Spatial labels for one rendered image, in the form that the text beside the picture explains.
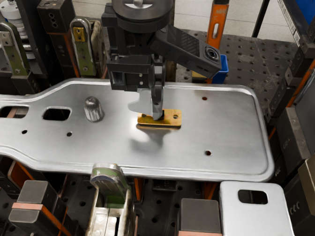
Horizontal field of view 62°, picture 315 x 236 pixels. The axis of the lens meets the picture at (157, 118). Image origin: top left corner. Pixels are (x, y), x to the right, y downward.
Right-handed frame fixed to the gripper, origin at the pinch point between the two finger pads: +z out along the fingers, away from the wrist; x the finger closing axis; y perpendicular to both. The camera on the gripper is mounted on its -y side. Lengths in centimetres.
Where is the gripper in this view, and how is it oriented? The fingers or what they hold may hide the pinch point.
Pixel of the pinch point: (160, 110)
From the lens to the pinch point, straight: 48.5
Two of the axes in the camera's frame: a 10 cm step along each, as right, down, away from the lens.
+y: -10.0, -0.4, 0.5
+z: 0.1, 6.2, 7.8
